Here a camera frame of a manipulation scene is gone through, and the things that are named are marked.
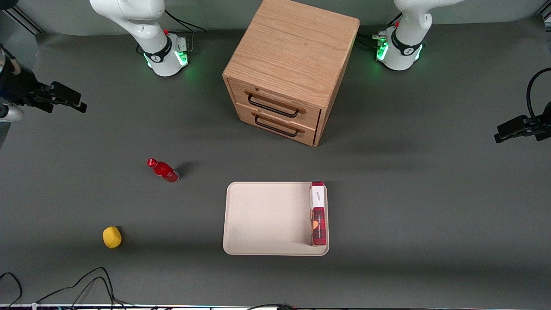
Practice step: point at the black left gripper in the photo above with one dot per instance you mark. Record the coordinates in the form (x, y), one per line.
(540, 125)

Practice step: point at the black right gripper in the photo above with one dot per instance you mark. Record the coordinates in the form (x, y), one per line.
(21, 87)

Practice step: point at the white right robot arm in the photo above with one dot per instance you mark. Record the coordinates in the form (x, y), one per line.
(142, 21)

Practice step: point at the wooden drawer cabinet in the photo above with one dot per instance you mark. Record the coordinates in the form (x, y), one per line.
(292, 47)

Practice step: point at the red bottle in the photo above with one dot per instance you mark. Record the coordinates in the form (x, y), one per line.
(164, 171)

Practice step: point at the yellow lemon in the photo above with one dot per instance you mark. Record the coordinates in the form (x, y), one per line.
(112, 237)

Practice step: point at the red plaid carton box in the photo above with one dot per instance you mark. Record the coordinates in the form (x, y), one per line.
(319, 226)

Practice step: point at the beige plastic tray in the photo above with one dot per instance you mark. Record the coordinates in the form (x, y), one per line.
(267, 219)

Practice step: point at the aluminium frame rail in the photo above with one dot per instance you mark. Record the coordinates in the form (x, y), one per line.
(23, 20)
(544, 16)

